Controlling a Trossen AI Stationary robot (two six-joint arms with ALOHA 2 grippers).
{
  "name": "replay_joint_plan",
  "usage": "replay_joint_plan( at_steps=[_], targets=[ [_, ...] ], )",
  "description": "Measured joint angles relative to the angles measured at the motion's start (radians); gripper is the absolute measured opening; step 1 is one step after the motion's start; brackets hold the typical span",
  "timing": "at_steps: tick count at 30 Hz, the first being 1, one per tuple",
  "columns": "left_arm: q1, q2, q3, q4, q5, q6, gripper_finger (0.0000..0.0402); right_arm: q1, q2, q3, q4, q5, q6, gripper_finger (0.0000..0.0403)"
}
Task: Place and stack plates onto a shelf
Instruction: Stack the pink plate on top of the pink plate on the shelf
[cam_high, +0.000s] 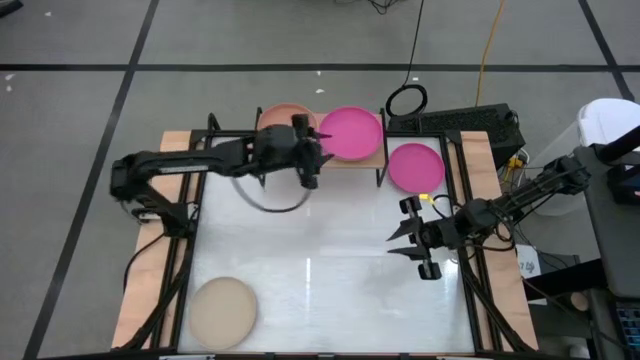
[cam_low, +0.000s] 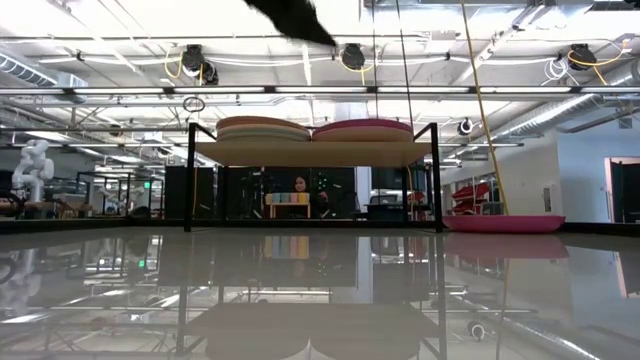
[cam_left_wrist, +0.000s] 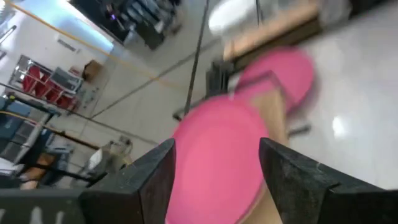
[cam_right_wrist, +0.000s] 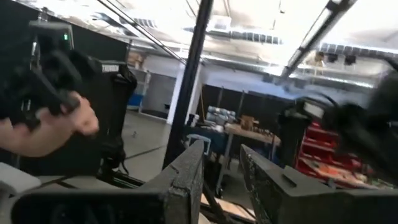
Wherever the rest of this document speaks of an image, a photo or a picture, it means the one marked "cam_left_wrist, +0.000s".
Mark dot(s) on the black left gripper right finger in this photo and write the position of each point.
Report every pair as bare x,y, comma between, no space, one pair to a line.
298,193

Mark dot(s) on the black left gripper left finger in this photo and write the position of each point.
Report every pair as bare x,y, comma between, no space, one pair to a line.
130,199

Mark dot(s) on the magenta plate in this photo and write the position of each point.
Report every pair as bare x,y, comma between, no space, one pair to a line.
286,71
217,161

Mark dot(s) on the brown cardboard box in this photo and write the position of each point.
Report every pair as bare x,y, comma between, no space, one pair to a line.
92,71

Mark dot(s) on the metal rack with red bins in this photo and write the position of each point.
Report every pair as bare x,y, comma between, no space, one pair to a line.
34,81

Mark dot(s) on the dark cluttered workbench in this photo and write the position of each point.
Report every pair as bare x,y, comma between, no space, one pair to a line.
143,28

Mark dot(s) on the white chair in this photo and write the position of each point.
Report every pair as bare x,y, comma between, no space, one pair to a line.
230,15

